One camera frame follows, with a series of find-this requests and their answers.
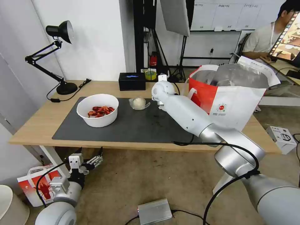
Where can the silver metal power box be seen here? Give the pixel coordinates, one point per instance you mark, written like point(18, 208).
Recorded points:
point(154, 212)

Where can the person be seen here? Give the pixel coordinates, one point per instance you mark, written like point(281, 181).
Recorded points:
point(257, 39)

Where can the white desk panel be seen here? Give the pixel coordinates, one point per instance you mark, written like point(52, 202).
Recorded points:
point(211, 44)

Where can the red white takeout bag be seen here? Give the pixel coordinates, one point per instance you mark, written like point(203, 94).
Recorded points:
point(229, 103)

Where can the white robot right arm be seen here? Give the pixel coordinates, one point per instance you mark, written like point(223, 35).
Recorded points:
point(187, 110)

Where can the black office chair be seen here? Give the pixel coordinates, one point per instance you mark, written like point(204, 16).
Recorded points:
point(242, 44)

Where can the black rectangular tissue box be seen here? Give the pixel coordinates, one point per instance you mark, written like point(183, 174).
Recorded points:
point(131, 84)

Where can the dark grey desk mat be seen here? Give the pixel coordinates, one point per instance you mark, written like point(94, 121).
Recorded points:
point(140, 126)

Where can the black articulated desk lamp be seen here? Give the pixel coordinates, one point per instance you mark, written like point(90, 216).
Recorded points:
point(66, 89)

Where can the white round paper bowl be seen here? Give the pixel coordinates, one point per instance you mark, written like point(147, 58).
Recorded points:
point(100, 122)

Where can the yellow green tape roll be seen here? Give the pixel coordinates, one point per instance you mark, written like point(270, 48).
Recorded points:
point(147, 76)

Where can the grey softbox light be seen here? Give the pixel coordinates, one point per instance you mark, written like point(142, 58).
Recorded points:
point(175, 16)

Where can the red crayfish shells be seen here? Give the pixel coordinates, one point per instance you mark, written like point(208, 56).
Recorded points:
point(100, 110)

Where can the white cardboard product box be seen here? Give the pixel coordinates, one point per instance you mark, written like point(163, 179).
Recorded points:
point(281, 140)

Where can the tilted computer monitor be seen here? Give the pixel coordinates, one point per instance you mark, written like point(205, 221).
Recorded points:
point(286, 39)

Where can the white table leg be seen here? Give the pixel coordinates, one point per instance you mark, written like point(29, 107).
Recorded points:
point(50, 159)
point(222, 185)

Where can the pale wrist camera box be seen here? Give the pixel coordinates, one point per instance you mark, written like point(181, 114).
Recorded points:
point(75, 161)

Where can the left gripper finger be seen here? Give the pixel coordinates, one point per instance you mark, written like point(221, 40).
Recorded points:
point(78, 151)
point(95, 160)

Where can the red white crayfish print bag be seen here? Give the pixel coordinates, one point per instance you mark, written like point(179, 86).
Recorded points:
point(30, 187)

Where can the white round bin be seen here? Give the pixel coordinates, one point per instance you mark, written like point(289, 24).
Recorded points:
point(11, 208)

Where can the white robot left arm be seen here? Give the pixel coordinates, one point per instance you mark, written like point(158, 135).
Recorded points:
point(58, 213)

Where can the black light stand tripod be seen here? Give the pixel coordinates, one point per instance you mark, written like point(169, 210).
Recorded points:
point(149, 46)

